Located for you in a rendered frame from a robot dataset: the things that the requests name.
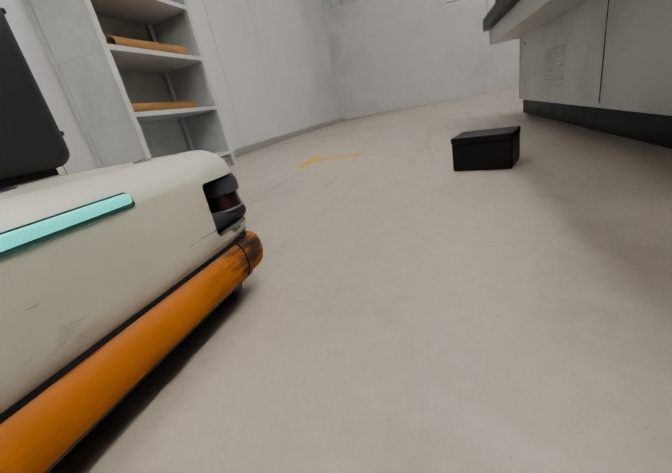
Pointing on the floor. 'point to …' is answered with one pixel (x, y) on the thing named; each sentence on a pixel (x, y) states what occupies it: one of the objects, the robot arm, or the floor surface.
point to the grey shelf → (125, 60)
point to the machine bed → (606, 61)
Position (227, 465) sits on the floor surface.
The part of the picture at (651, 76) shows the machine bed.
